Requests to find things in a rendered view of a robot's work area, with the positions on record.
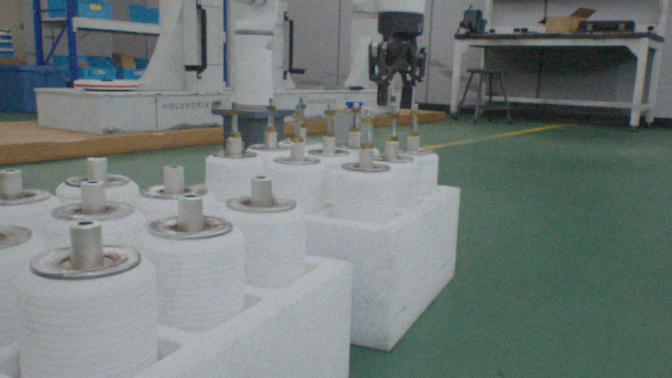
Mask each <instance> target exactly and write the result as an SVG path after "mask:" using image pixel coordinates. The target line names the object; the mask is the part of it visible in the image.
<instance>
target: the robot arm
mask: <svg viewBox="0 0 672 378"><path fill-rule="evenodd" d="M233 1H234V2H237V3H241V4H247V5H250V8H249V14H248V16H247V17H246V19H244V20H242V21H239V22H237V23H235V25H234V68H232V69H231V104H232V102H237V109H240V110H266V106H269V99H273V75H274V37H273V36H274V29H275V27H276V24H277V17H278V1H279V0H233ZM351 11H353V12H359V13H366V14H372V15H378V16H377V33H378V34H379V35H382V39H381V42H380V43H369V45H368V75H369V80H370V81H373V82H375V84H376V85H377V100H376V103H377V109H378V110H389V109H390V96H391V86H388V85H390V84H391V81H392V78H393V75H394V74H396V73H398V72H399V73H400V74H401V77H402V81H403V84H404V85H405V86H402V102H401V107H402V108H403V109H413V108H414V102H415V86H416V85H417V84H418V83H419V82H423V81H424V74H425V66H426V58H427V48H426V47H418V46H417V40H416V38H417V36H421V35H422V34H423V29H424V12H425V0H353V1H352V6H351ZM376 57H377V58H376ZM385 64H386V66H385ZM375 66H377V69H378V73H377V74H375ZM409 66H410V67H409ZM418 68H419V75H417V73H416V72H417V71H418ZM385 73H387V76H386V77H385ZM407 74H409V78H408V75H407Z"/></svg>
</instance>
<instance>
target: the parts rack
mask: <svg viewBox="0 0 672 378"><path fill-rule="evenodd" d="M65 1H66V8H58V9H42V10H41V0H33V10H34V28H35V45H36V62H37V65H47V63H48V62H49V60H50V58H51V56H52V54H53V53H54V51H55V49H56V47H57V45H58V43H59V41H60V39H61V37H62V35H63V33H64V31H65V30H67V33H68V53H69V73H68V72H66V75H70V78H66V86H70V88H76V87H74V81H75V80H101V79H78V73H77V52H76V31H83V32H97V33H110V34H123V35H136V36H149V37H159V35H160V25H150V24H139V23H129V22H118V21H108V19H97V18H86V17H76V16H75V8H74V0H65ZM50 11H67V12H66V13H67V17H53V18H42V14H41V12H50ZM42 28H44V29H57V30H61V32H60V34H59V36H58V38H57V40H56V42H55V44H54V46H53V48H52V50H51V52H50V53H49V55H48V57H47V59H46V61H45V62H44V50H43V32H42ZM226 53H227V0H223V87H227V61H226ZM113 80H114V81H133V82H137V81H138V80H132V79H113Z"/></svg>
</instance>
